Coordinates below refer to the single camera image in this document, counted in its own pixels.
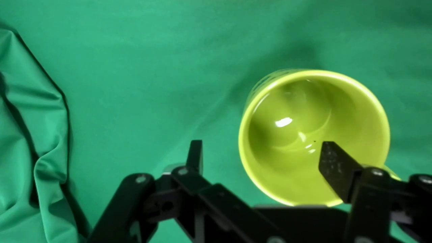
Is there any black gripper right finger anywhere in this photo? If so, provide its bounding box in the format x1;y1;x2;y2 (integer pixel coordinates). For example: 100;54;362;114
317;141;432;243

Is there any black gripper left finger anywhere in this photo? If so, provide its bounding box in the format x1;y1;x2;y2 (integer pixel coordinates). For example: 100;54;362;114
87;139;281;243

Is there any yellow-green ceramic mug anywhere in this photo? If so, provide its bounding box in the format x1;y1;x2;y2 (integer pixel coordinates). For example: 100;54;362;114
236;68;403;210

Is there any green cloth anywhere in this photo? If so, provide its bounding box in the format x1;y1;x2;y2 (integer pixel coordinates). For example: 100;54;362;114
0;0;432;243

